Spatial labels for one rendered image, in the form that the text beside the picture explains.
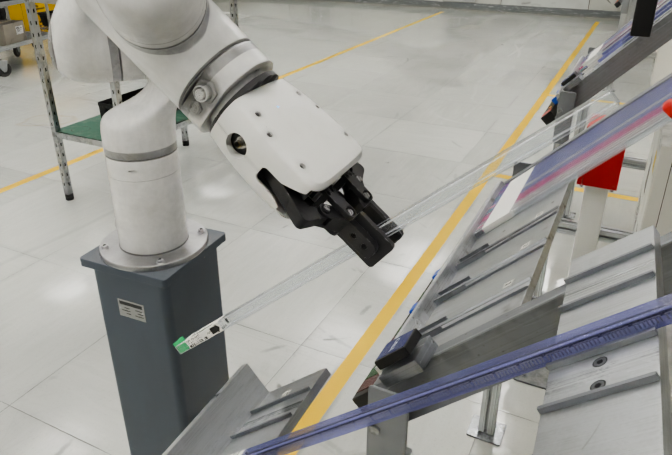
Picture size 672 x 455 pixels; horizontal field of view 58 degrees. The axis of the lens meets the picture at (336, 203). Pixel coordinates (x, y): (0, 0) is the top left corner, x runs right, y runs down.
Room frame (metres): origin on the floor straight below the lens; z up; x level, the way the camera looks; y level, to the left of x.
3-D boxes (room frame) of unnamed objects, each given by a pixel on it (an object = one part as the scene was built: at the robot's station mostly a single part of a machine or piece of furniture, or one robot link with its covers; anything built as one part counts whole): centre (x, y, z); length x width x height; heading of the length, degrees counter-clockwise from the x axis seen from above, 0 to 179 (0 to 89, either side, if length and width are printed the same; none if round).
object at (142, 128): (0.98, 0.30, 1.00); 0.19 x 0.12 x 0.24; 113
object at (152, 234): (0.97, 0.33, 0.79); 0.19 x 0.19 x 0.18
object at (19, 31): (5.62, 3.00, 0.30); 0.30 x 0.23 x 0.18; 172
